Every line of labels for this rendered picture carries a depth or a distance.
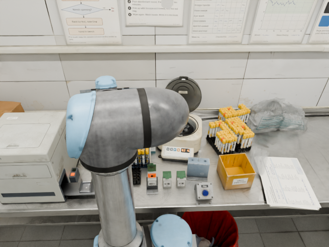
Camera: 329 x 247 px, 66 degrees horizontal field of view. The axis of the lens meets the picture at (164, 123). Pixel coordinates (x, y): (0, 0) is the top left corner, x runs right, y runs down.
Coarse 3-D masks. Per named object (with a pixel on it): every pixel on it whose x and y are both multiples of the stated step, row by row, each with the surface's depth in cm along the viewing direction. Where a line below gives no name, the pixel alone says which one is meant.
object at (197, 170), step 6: (192, 162) 117; (198, 162) 117; (204, 162) 117; (192, 168) 118; (198, 168) 118; (204, 168) 117; (192, 174) 121; (198, 174) 120; (204, 174) 120; (204, 180) 120
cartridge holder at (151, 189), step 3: (147, 183) 115; (147, 186) 114; (150, 186) 114; (153, 186) 114; (156, 186) 114; (147, 189) 115; (150, 189) 115; (153, 189) 115; (156, 189) 115; (147, 192) 114; (150, 192) 114; (153, 192) 114; (156, 192) 114
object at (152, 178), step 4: (148, 172) 115; (152, 172) 115; (148, 176) 113; (152, 176) 114; (156, 176) 113; (148, 180) 112; (152, 180) 112; (156, 180) 112; (148, 184) 113; (152, 184) 114; (156, 184) 114
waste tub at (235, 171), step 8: (224, 160) 123; (232, 160) 124; (240, 160) 124; (248, 160) 118; (224, 168) 114; (232, 168) 126; (240, 168) 126; (248, 168) 119; (224, 176) 115; (232, 176) 111; (240, 176) 112; (248, 176) 112; (224, 184) 116; (232, 184) 114; (240, 184) 115; (248, 184) 116
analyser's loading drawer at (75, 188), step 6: (66, 186) 113; (72, 186) 113; (78, 186) 113; (84, 186) 113; (90, 186) 109; (66, 192) 110; (72, 192) 110; (78, 192) 110; (84, 192) 109; (90, 192) 110
